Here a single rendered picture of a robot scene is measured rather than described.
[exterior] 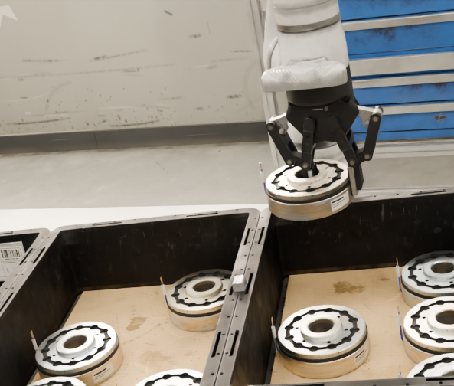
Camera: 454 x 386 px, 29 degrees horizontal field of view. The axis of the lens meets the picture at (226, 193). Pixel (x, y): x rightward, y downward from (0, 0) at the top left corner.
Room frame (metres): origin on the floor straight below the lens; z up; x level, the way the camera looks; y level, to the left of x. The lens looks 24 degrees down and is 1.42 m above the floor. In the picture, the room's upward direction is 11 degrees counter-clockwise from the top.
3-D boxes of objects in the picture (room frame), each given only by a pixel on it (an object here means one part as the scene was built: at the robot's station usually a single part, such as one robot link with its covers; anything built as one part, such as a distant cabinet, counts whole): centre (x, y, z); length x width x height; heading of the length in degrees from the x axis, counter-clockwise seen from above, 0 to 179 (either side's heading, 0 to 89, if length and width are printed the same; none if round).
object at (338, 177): (0.94, -0.10, 1.00); 0.10 x 0.10 x 0.01
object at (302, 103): (0.93, -0.13, 1.10); 0.08 x 0.08 x 0.09
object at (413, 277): (0.91, -0.24, 0.86); 0.10 x 0.10 x 0.01
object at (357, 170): (0.92, -0.16, 1.01); 0.03 x 0.01 x 0.05; 69
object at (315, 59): (0.91, -0.12, 1.17); 0.11 x 0.09 x 0.06; 159
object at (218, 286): (0.98, 0.05, 0.86); 0.05 x 0.05 x 0.01
